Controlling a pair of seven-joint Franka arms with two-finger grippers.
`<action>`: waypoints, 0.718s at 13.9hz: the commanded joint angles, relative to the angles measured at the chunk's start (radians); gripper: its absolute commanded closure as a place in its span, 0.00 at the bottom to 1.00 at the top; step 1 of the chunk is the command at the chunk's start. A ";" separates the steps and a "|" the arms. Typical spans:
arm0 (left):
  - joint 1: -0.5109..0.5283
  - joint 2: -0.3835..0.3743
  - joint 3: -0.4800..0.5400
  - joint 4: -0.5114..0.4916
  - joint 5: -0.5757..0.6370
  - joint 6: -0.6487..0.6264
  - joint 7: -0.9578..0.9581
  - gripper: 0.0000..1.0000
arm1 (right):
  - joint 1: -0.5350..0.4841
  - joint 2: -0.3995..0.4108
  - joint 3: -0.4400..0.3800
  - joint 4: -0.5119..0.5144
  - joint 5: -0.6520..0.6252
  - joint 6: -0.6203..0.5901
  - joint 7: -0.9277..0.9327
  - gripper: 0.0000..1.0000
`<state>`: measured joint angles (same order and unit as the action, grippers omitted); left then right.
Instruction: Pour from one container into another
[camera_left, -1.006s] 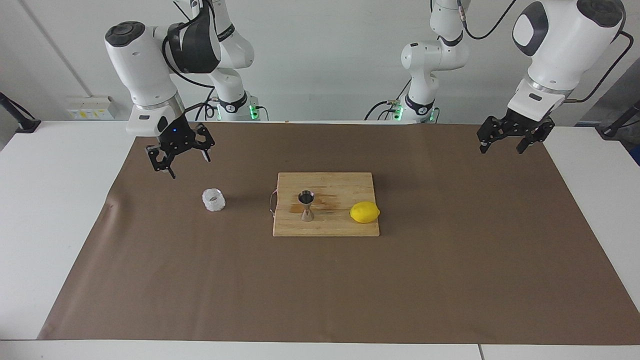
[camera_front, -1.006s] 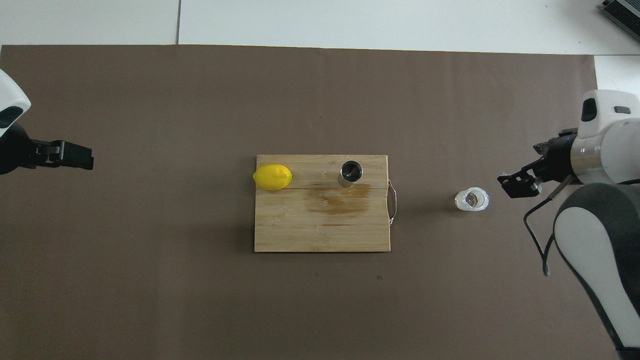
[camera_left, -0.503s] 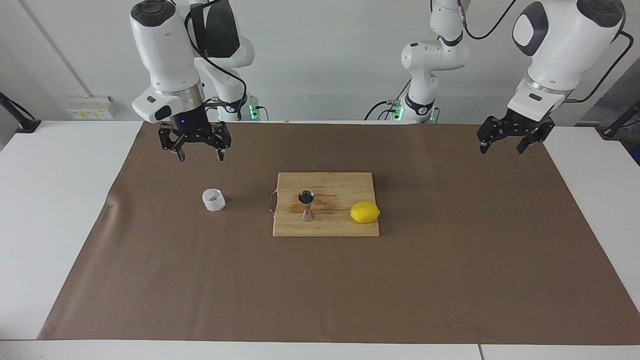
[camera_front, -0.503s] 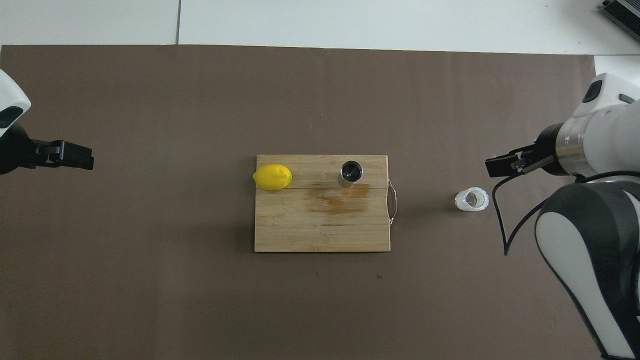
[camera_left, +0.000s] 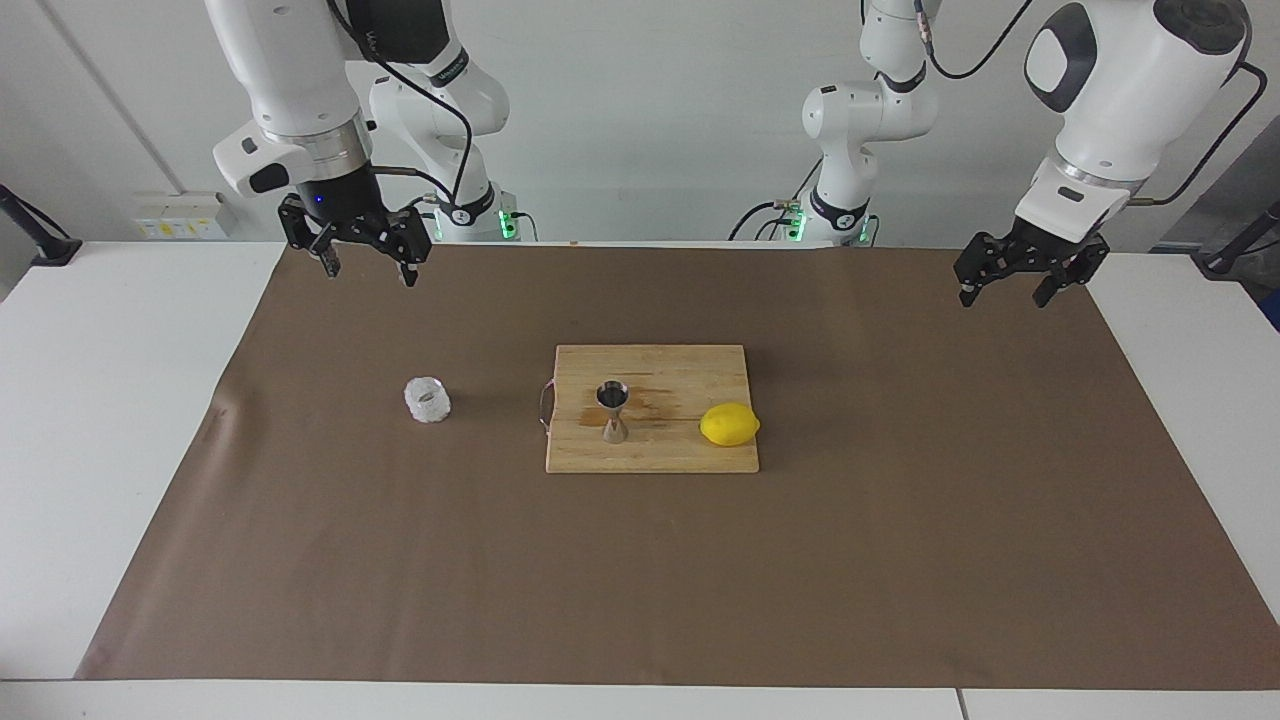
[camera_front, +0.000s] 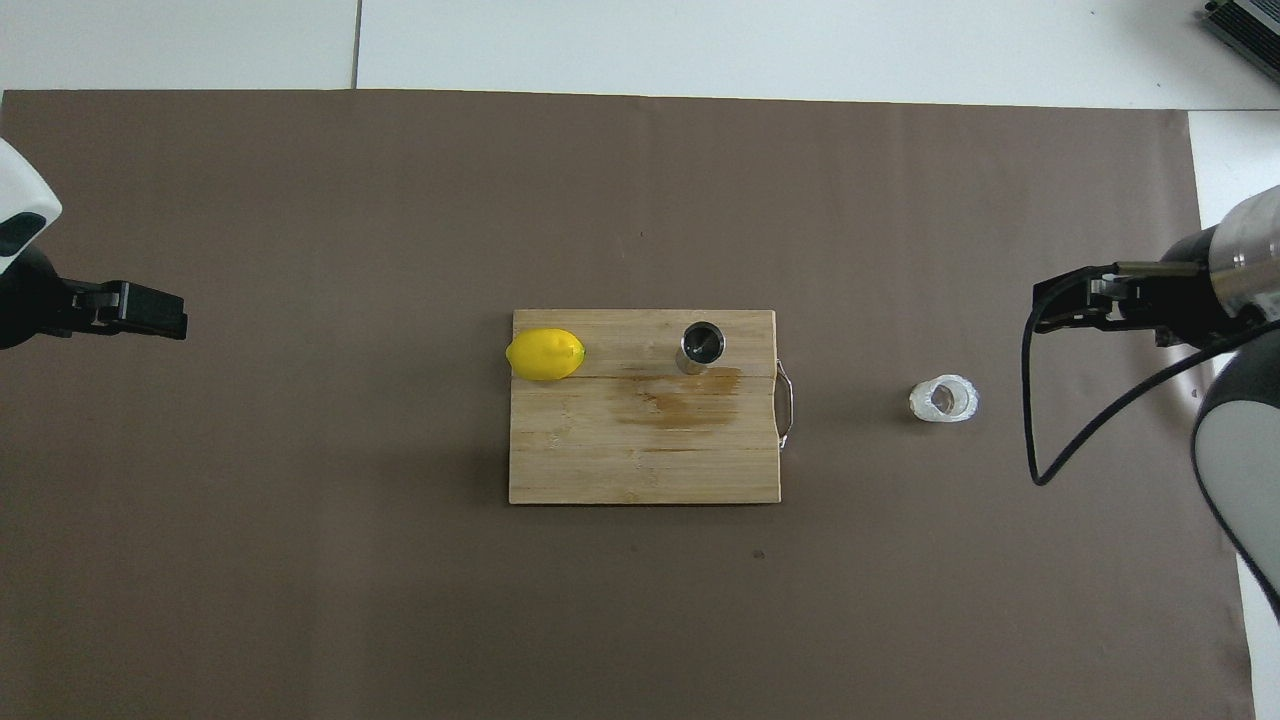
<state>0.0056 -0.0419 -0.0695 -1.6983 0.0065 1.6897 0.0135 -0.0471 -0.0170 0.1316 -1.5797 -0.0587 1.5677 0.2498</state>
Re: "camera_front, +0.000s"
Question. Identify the clear textured glass cup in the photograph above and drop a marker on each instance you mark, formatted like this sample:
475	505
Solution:
943	398

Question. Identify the brown paper table mat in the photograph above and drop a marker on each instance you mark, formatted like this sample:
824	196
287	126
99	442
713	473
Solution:
400	200

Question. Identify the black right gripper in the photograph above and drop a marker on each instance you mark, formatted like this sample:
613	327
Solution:
1195	295

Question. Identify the yellow lemon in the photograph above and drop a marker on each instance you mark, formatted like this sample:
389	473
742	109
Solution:
545	355

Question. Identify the grey ribbed metal device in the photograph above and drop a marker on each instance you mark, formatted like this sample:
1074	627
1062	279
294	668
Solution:
1250	25

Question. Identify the steel double jigger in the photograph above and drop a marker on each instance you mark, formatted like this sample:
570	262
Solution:
703	342

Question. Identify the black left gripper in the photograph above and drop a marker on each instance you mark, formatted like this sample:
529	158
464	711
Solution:
25	300

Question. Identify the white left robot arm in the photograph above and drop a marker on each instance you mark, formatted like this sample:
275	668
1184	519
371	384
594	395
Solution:
20	190

